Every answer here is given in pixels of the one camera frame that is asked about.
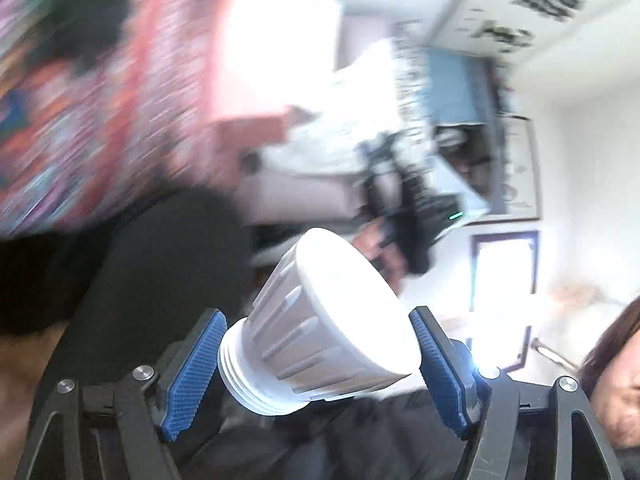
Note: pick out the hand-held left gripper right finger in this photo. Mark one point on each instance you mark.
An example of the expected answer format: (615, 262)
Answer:
(440, 370)

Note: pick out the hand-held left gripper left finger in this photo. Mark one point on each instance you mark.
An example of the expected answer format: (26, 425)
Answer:
(195, 375)

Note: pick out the white LED bulb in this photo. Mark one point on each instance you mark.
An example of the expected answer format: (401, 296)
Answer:
(325, 320)

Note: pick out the orange cardboard box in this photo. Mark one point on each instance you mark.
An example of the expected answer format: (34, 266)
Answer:
(245, 100)

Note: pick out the patterned cloth covered desktop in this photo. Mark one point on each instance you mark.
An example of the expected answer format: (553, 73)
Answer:
(75, 85)

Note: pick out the person's right hand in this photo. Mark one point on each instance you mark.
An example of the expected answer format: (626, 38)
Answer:
(376, 247)

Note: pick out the dark framed window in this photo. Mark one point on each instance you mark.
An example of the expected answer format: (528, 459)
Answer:
(505, 280)

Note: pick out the white lace bedding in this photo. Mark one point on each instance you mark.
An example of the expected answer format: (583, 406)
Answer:
(350, 110)

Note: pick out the person's black clothing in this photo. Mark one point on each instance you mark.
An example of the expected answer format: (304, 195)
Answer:
(150, 260)

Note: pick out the blue cloth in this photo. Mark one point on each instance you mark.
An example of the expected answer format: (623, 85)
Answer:
(457, 90)

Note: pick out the person's head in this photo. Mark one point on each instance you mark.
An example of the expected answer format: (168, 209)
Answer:
(612, 390)

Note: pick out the framed wall picture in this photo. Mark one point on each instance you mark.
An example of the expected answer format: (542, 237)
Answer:
(520, 170)

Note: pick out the wall calligraphy poster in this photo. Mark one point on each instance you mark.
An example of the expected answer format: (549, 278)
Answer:
(545, 0)

